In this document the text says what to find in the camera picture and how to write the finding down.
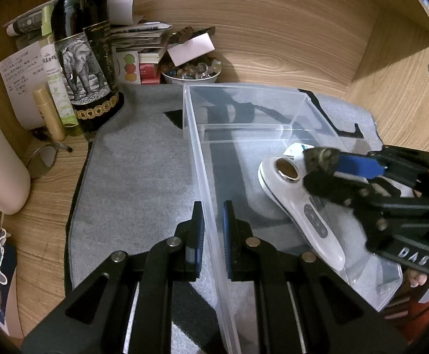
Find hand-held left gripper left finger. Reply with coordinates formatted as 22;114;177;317
21;201;206;354

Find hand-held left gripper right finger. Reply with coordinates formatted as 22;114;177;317
222;200;409;354

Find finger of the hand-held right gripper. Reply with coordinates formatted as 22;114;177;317
338;145;429;197
302;171;429;252

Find white handheld massager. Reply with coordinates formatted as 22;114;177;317
258;154;347;271

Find small white box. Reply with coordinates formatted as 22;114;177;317
284;142;315;163

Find clear plastic storage box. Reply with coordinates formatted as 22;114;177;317
182;83;404;354

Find person's right hand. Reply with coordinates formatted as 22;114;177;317
406;270;428;289

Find grey printed mat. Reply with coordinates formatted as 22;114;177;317
64;83;403;354

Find bowl of polished stones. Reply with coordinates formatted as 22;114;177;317
161;57;222;85

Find small red box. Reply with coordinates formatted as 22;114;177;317
140;63;163;85

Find small round mirror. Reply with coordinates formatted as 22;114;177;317
26;145;58;179

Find fruit print card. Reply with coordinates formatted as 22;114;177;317
113;52;141;85

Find white card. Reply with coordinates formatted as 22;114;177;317
167;32;216;66

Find yellow tube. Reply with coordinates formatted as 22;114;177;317
32;84;67;142

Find dark brown wooden piece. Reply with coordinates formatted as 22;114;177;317
170;26;216;43

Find stack of books and papers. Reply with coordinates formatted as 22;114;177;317
109;22;173;63

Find green spray bottle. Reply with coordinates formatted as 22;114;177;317
39;4;84;137

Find loose white papers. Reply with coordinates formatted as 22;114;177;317
106;0;145;26

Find white handwritten note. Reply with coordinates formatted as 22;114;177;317
0;40;58;131

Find dark wine bottle elephant label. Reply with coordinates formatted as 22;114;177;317
50;0;125;135

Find rolled magazine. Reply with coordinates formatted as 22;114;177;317
2;9;45;37

